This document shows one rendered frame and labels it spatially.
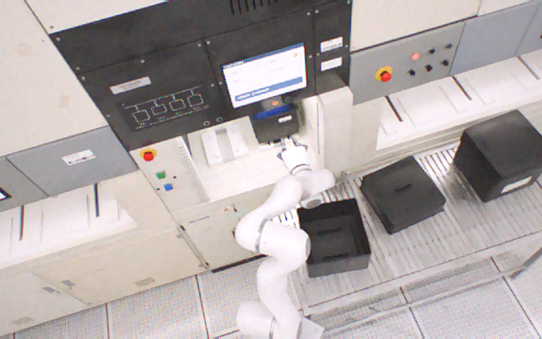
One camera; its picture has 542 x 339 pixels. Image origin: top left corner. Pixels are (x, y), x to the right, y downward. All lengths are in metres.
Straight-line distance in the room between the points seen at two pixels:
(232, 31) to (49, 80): 0.56
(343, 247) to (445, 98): 0.97
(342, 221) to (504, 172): 0.73
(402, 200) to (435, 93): 0.68
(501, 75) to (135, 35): 1.94
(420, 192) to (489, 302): 1.04
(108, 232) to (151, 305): 0.86
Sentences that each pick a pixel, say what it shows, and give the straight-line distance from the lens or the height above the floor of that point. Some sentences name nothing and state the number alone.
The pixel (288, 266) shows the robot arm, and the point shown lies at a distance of 1.28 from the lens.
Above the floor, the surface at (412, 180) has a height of 0.86.
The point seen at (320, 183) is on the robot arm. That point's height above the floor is 1.32.
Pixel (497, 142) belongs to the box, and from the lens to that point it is 2.16.
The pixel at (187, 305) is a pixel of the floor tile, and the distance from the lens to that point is 2.88.
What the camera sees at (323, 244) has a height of 0.77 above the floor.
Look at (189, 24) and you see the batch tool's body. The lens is 1.34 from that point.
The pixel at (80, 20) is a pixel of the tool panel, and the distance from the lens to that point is 1.32.
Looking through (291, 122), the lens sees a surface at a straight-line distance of 2.09.
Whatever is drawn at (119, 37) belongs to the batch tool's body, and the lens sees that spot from 1.35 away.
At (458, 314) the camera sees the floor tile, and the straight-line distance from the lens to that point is 2.85.
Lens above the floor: 2.66
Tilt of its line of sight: 57 degrees down
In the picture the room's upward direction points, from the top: 12 degrees counter-clockwise
